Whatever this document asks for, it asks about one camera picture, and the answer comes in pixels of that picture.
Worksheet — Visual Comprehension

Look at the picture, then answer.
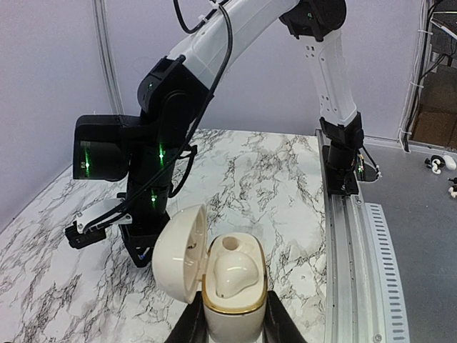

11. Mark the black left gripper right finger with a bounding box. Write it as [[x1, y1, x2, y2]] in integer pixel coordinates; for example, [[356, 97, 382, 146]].
[[263, 291, 306, 343]]

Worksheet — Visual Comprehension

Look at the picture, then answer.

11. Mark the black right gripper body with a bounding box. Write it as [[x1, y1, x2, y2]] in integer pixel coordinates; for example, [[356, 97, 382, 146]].
[[119, 144, 197, 268]]

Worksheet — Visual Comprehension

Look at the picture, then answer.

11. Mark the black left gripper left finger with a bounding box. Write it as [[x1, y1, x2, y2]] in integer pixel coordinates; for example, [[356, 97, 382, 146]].
[[166, 291, 207, 343]]

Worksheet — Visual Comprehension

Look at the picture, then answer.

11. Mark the white earbud charging case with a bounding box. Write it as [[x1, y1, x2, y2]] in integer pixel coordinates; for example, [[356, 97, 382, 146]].
[[151, 205, 268, 342]]

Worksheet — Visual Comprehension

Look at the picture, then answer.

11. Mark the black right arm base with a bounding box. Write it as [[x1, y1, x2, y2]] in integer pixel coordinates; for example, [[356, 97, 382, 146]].
[[319, 112, 381, 196]]

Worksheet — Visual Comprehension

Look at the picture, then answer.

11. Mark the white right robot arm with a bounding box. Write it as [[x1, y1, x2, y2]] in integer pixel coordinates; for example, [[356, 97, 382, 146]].
[[64, 1, 364, 267]]

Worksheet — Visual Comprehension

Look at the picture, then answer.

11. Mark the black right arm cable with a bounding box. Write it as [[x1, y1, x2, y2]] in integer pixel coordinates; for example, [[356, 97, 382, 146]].
[[81, 0, 236, 233]]

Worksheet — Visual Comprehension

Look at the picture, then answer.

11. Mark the aluminium front rail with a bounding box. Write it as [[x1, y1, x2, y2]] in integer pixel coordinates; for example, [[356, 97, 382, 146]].
[[316, 128, 404, 343]]

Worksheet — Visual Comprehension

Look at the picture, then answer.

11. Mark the right aluminium wall post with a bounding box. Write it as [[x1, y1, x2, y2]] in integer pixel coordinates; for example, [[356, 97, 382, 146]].
[[92, 0, 124, 114]]

